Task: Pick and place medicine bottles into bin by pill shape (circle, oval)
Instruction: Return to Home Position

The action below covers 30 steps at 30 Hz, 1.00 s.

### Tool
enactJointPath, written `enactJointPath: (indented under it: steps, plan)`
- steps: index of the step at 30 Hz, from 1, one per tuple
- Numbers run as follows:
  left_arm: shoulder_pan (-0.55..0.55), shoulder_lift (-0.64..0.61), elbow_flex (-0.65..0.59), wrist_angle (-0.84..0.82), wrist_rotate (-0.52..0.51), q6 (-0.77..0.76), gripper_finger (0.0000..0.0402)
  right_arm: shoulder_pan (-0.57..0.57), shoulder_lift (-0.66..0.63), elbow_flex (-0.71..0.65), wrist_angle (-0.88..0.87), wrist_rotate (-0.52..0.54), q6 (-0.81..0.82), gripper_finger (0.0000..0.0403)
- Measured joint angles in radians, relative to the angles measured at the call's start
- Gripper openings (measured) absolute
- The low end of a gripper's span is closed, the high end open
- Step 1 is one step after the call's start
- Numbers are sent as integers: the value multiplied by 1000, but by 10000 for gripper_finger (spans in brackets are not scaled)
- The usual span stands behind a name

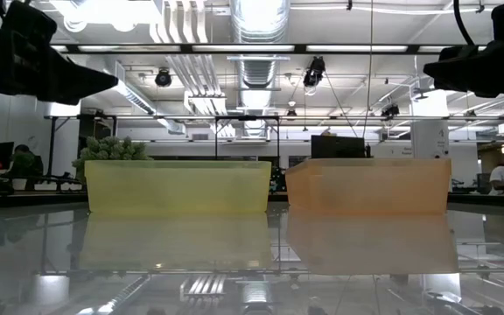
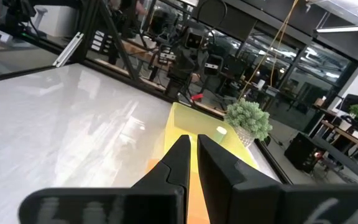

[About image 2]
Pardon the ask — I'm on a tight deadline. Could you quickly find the long ceiling light fixture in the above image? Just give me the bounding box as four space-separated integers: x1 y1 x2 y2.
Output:
314 25 358 34

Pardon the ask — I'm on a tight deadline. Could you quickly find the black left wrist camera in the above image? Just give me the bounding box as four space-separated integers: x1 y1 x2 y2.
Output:
183 27 206 50

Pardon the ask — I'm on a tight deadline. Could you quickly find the yellow translucent plastic bin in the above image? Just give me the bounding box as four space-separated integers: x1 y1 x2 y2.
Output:
163 101 259 190

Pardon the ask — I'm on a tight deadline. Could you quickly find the wooden office desk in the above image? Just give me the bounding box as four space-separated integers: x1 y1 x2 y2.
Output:
320 119 358 156

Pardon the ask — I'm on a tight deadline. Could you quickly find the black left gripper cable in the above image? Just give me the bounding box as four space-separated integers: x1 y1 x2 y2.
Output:
196 0 229 41

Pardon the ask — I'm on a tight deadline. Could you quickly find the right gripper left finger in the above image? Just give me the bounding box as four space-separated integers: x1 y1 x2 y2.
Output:
19 134 191 224

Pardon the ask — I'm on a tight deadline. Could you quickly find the yellow-green medicine bottle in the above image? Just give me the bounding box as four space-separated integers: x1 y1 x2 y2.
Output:
212 126 228 144

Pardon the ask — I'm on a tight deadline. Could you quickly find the black desk monitor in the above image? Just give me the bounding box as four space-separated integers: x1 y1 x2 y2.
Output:
336 93 358 113

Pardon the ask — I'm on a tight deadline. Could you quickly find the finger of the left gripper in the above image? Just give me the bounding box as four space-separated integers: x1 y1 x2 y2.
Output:
197 55 225 77
159 45 183 68

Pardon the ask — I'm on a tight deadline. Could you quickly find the yellow hanging cable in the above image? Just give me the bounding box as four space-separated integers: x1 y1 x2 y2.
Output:
237 0 300 100

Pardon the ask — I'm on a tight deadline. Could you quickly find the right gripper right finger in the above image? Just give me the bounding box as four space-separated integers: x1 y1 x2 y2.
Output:
197 134 358 224

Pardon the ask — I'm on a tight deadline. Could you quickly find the silver aluminium extrusion piece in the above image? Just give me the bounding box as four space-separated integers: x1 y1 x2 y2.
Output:
52 31 85 68

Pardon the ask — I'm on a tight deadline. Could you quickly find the green artificial potted plant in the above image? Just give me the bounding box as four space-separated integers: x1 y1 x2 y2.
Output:
223 98 273 147

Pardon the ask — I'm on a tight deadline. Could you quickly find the black floor case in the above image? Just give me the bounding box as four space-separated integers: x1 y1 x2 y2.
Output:
283 132 323 174

